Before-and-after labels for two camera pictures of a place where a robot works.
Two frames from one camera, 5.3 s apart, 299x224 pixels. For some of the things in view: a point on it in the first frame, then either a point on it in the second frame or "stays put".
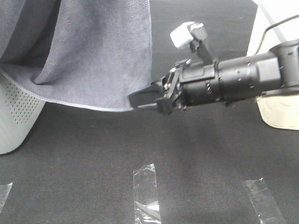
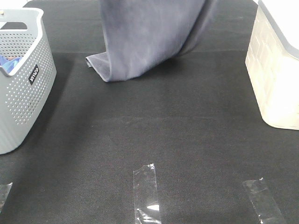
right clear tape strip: [265, 206] stays put
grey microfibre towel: [89, 54] → [142, 35]
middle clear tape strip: [146, 205] stays put
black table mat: [222, 164] stays put
